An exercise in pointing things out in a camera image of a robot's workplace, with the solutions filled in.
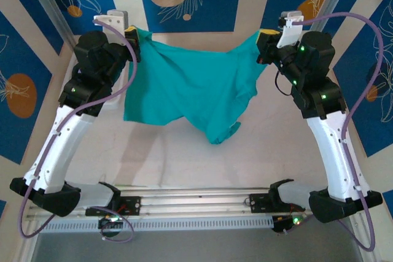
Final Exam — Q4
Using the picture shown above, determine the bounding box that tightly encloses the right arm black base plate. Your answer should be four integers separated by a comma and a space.
249, 193, 277, 214

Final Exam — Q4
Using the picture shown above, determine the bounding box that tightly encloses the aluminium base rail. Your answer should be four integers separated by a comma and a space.
26, 182, 311, 223

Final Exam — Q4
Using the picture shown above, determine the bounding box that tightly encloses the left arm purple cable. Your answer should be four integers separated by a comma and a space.
20, 18, 138, 243

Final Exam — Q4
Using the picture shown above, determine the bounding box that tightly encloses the white slotted cable duct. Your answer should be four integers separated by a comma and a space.
39, 215, 274, 234

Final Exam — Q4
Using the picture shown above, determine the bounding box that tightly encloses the teal t-shirt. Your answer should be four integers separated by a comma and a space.
122, 27, 262, 145

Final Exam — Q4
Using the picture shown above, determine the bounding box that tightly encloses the thin black wire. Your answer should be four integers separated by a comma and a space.
274, 70, 293, 97

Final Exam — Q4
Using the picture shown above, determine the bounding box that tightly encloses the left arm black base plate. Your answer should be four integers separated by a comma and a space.
85, 196, 142, 217

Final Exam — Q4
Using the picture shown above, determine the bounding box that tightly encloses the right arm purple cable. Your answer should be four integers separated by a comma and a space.
290, 12, 384, 252

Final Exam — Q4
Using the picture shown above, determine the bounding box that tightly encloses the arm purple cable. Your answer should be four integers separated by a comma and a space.
290, 12, 384, 252
20, 18, 138, 243

